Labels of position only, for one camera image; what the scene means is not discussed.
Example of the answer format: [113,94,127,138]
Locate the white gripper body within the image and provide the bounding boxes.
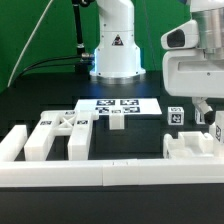
[161,20,224,98]

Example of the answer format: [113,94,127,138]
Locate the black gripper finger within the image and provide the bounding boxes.
[192,97,215,125]

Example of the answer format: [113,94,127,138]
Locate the white chair seat part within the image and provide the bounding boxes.
[163,131,214,159]

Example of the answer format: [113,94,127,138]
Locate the white U-shaped obstacle fence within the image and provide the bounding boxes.
[0,125,224,187]

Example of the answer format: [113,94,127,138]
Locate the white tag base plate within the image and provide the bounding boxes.
[75,98,162,115]

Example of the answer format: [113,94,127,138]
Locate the black camera pole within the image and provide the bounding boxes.
[71,0,85,55]

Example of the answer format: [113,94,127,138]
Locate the white chair backrest frame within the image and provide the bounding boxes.
[24,110,99,161]

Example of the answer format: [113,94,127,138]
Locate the white cable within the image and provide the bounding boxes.
[6,0,54,88]

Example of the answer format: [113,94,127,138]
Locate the black cables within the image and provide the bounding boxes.
[14,53,96,79]

